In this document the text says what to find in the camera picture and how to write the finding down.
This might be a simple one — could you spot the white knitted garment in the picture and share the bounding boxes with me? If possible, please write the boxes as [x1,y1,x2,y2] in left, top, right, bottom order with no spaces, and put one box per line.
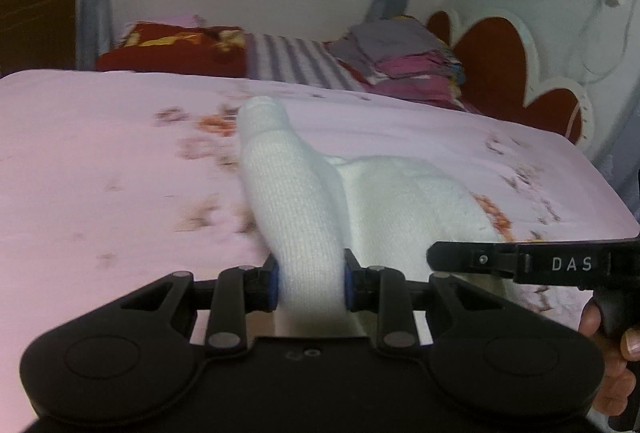
[236,97,502,337]

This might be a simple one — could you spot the stack of folded clothes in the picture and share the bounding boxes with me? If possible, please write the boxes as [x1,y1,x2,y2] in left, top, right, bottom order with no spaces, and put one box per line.
[326,16,468,111]

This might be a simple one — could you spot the person right hand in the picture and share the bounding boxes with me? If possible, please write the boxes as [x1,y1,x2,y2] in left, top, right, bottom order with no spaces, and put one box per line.
[578,300,639,417]

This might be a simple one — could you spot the pink floral bedsheet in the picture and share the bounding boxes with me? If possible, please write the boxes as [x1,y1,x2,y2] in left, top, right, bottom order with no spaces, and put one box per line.
[1,70,639,432]

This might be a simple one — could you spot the red heart headboard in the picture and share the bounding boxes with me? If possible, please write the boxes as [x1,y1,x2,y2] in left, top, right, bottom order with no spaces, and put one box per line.
[425,9,596,150]

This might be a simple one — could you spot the grey striped pillow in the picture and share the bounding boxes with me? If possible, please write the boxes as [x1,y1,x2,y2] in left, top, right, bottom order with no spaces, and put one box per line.
[245,33,364,93]

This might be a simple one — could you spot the red floral pillow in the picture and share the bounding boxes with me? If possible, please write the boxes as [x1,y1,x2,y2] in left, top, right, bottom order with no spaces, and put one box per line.
[94,22,247,78]

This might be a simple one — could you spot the white wall cable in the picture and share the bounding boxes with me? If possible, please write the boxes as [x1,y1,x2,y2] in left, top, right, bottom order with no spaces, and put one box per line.
[564,0,634,84]

